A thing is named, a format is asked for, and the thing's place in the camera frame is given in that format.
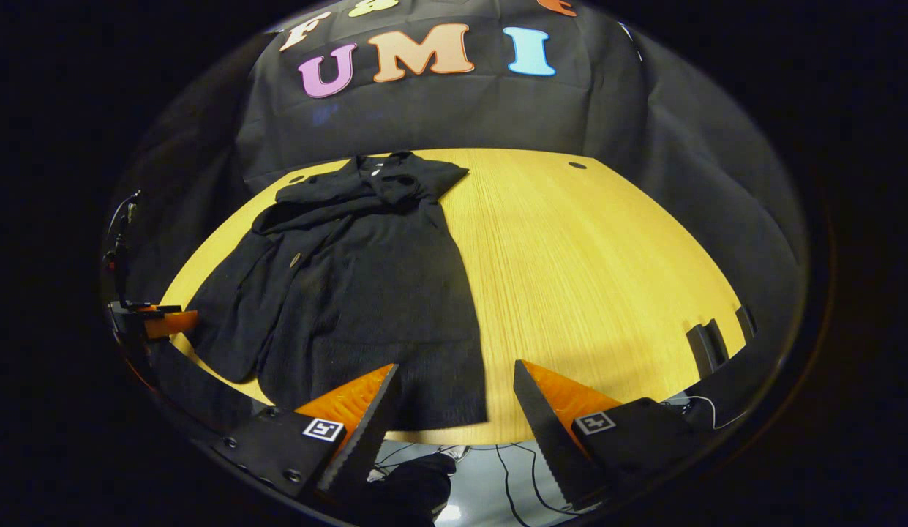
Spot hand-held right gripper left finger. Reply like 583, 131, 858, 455
212, 363, 401, 506

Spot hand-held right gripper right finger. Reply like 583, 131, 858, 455
514, 359, 707, 513

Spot black buttoned shirt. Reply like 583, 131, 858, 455
184, 150, 489, 431

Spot black backdrop cloth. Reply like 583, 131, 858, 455
102, 0, 809, 440

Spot thin black cable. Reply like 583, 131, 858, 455
495, 443, 571, 522

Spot thin white cable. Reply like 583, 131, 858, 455
662, 395, 748, 431

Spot dark bracket at table edge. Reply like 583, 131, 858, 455
686, 319, 730, 376

